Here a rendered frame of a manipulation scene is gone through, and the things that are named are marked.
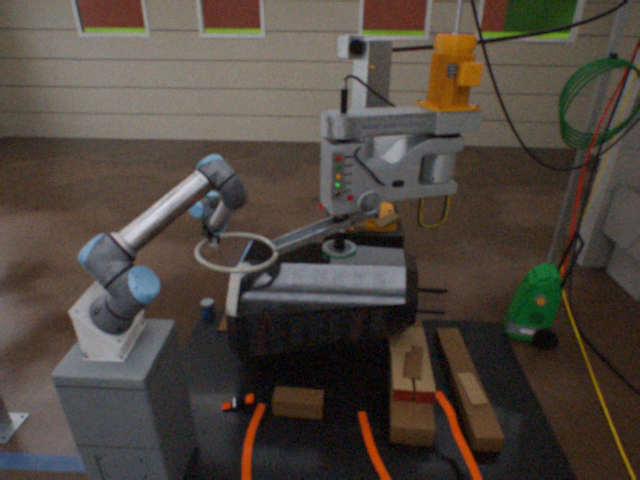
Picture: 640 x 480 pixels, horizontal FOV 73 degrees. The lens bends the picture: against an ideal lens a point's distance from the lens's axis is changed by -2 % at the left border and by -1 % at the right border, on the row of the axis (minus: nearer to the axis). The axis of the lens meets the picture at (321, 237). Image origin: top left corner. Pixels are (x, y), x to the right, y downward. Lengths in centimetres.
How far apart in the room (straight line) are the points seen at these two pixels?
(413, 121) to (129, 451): 220
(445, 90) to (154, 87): 724
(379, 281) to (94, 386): 157
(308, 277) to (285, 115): 631
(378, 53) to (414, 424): 230
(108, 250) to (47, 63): 840
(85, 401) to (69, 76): 833
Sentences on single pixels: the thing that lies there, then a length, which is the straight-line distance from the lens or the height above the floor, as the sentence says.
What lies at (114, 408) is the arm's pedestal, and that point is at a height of 67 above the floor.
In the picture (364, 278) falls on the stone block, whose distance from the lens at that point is 263.
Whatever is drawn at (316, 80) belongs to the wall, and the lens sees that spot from 853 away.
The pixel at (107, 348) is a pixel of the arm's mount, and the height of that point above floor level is 92.
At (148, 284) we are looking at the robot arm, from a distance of 191.
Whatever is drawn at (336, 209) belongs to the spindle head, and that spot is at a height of 116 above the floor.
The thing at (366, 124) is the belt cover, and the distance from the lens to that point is 245.
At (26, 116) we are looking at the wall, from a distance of 1069.
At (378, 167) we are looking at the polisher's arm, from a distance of 258.
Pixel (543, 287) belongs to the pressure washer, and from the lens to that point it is 341.
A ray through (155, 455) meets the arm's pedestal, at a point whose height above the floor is 38.
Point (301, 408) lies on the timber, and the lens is 276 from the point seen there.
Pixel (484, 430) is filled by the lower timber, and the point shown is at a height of 13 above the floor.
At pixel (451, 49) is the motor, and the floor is 202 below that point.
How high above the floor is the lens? 215
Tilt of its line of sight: 27 degrees down
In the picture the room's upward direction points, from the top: 1 degrees clockwise
